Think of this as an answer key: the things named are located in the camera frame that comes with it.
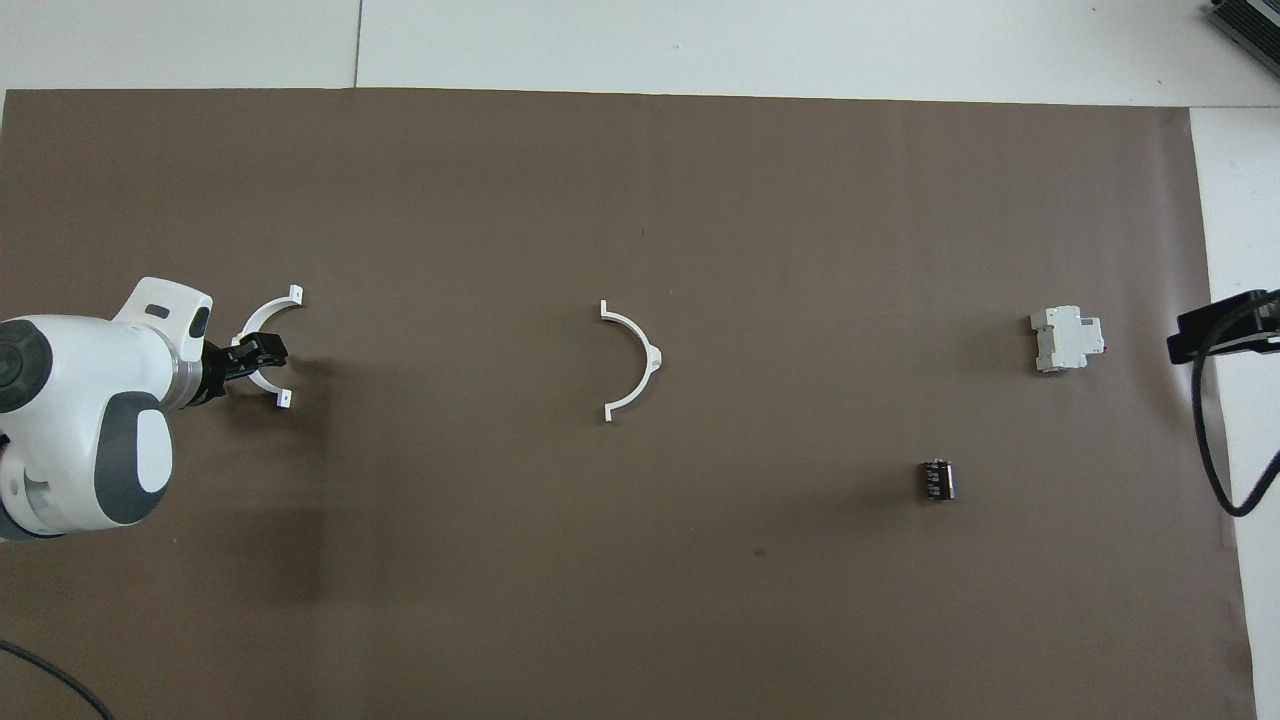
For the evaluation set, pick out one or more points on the brown table mat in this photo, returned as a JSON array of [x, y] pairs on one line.
[[640, 550]]

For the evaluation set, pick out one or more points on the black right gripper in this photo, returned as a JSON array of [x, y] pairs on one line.
[[1265, 322]]

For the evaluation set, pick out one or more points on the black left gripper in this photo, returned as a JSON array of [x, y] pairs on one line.
[[220, 372]]

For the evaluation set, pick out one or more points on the grey ribbed device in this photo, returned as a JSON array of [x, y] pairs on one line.
[[1255, 20]]

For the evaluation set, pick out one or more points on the black cylindrical capacitor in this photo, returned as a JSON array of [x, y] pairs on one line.
[[937, 480]]

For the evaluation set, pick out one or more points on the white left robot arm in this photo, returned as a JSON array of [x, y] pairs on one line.
[[80, 420]]

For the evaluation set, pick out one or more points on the white circuit breaker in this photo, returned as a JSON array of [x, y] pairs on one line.
[[1065, 340]]

